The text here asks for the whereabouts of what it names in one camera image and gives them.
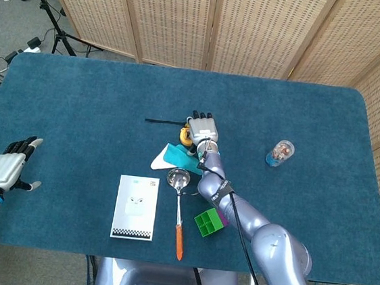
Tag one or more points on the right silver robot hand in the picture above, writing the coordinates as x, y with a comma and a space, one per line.
203, 128

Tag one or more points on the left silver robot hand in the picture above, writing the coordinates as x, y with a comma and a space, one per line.
3, 170

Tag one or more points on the yellow tape measure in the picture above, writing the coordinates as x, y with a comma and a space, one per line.
184, 136

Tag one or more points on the teal and white cloth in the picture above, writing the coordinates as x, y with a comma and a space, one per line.
171, 156

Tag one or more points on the clear bottle with blue base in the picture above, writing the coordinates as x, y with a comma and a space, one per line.
280, 153

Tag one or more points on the purple plastic block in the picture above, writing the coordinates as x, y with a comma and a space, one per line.
223, 221

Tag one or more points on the blue carpet table mat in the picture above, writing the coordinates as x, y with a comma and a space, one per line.
113, 100

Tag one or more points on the green compartment block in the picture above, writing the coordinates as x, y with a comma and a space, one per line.
207, 224

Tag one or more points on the white booklet with checkered edge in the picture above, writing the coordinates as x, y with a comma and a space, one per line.
134, 211

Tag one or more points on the wicker folding screen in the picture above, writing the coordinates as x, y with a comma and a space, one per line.
176, 18

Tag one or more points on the black power brick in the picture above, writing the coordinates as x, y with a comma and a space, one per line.
11, 56

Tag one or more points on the grey-blue robot torso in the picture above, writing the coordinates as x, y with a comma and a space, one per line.
148, 281

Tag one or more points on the black tripod stand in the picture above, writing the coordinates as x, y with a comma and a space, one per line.
46, 8

